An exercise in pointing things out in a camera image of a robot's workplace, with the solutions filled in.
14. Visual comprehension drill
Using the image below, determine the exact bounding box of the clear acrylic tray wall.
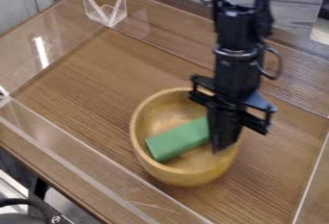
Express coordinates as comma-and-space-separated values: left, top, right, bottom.
0, 0, 329, 224

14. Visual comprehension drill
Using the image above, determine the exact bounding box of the brown wooden bowl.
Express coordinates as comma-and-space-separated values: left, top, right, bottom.
129, 87, 240, 187

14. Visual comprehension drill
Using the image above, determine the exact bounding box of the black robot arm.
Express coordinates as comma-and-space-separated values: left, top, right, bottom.
188, 0, 278, 151

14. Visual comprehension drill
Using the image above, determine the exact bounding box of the black cable near floor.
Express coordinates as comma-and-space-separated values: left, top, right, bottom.
0, 196, 44, 224

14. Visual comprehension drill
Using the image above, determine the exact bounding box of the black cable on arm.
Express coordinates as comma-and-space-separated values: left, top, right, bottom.
255, 43, 285, 82

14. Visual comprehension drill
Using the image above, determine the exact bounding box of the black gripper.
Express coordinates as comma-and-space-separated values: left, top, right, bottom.
188, 46, 278, 153

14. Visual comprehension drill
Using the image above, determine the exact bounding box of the green rectangular block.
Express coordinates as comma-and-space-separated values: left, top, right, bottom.
144, 117, 210, 162

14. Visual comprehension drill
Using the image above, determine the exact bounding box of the black table leg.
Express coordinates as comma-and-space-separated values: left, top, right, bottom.
29, 178, 49, 200

